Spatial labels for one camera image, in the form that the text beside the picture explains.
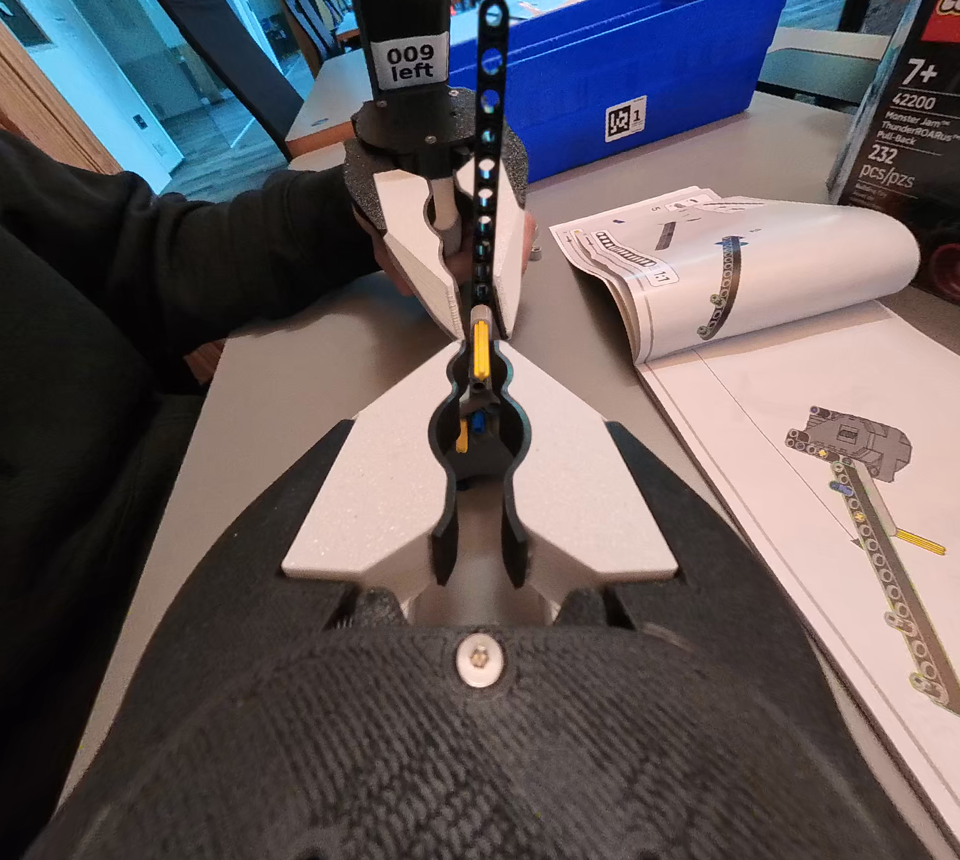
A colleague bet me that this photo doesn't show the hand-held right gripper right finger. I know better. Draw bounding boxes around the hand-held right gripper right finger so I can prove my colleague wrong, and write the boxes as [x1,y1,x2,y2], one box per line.
[491,333,684,619]

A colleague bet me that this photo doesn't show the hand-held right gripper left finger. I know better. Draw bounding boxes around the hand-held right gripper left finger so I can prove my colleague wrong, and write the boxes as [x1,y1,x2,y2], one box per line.
[279,333,470,621]

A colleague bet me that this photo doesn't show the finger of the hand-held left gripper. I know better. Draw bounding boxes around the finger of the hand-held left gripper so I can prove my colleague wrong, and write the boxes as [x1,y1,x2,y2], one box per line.
[491,177,528,342]
[373,170,463,342]

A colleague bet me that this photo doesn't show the black toy beam assembly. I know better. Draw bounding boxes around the black toy beam assembly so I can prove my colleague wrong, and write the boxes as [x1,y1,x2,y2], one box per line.
[438,0,530,493]

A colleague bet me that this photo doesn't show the person's left forearm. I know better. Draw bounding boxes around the person's left forearm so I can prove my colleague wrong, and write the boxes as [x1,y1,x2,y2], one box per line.
[150,166,384,358]

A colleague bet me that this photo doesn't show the grey desk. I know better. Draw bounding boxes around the grey desk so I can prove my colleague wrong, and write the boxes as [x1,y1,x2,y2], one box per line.
[63,87,960,860]

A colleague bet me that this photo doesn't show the person's left hand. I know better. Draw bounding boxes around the person's left hand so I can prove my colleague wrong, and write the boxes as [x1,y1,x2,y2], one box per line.
[366,211,541,304]

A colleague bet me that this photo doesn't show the black office chair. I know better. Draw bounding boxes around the black office chair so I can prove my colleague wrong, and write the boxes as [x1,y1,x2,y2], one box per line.
[151,0,305,162]

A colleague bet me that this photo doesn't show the blue plastic bin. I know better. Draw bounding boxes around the blue plastic bin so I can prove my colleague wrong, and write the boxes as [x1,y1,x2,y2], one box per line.
[448,0,796,184]

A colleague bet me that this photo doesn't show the person in black sweatshirt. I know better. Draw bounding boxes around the person in black sweatshirt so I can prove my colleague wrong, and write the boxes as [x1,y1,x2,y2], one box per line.
[0,128,226,860]

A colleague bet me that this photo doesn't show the white instruction booklet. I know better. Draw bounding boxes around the white instruction booklet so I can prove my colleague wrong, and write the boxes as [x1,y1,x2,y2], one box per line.
[549,185,960,827]

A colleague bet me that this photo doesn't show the grey table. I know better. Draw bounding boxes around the grey table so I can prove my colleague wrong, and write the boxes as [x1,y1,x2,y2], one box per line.
[757,27,890,103]

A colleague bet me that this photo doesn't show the black toy set box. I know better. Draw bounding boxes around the black toy set box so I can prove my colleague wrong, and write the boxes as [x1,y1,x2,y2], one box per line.
[827,0,960,297]

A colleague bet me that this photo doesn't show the black wall sign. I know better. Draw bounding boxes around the black wall sign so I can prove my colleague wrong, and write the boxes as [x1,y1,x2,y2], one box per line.
[0,0,54,48]

